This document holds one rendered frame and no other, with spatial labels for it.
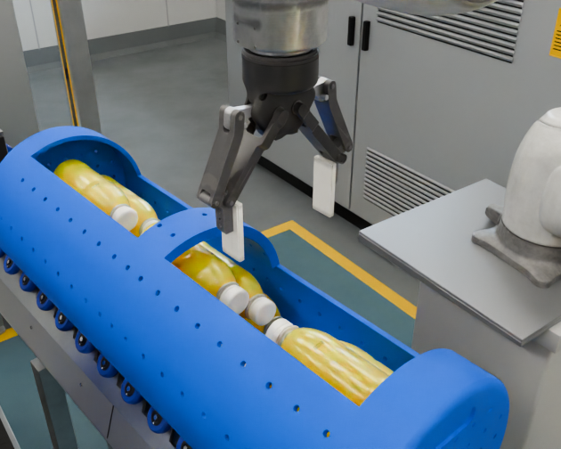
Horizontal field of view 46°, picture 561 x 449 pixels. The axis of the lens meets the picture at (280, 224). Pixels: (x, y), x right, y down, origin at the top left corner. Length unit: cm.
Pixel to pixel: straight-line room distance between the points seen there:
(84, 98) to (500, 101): 138
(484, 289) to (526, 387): 20
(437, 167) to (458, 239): 140
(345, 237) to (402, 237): 188
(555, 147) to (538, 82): 118
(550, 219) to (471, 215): 25
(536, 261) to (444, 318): 22
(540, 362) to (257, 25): 82
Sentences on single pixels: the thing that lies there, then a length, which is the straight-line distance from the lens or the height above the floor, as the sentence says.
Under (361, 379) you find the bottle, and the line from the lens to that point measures 73.
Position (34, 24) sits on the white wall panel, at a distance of 569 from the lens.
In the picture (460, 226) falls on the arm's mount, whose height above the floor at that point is 102.
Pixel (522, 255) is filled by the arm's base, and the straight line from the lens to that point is 125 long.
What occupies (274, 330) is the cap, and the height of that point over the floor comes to 117.
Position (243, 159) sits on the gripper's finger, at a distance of 66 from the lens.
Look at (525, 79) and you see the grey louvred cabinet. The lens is 235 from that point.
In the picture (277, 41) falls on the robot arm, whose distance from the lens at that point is 61.
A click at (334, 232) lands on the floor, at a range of 319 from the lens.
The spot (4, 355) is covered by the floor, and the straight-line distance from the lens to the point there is 270.
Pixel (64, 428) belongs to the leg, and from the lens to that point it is 179.
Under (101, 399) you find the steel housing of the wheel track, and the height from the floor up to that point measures 89.
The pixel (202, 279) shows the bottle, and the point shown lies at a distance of 89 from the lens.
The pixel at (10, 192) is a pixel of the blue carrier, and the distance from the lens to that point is 118.
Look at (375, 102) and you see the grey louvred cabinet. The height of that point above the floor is 68.
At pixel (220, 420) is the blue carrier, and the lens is 75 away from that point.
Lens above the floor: 170
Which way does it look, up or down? 32 degrees down
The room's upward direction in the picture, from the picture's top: straight up
